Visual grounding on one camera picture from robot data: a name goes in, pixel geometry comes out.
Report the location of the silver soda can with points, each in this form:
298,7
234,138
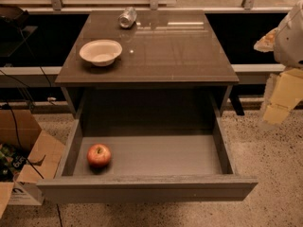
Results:
127,17

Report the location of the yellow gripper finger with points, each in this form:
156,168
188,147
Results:
267,42
282,94

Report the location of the open grey top drawer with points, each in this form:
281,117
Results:
149,168

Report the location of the grey cabinet with glossy top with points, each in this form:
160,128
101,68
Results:
172,76

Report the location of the brown cardboard box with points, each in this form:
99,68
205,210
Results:
43,152

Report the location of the green snack bags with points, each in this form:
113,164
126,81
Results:
11,162

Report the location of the white paper bowl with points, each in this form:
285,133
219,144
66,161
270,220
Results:
101,52

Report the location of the dark object on ledge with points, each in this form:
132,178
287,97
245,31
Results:
13,16

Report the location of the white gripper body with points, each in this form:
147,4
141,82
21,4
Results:
290,43

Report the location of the red apple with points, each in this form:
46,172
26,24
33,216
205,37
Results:
98,156

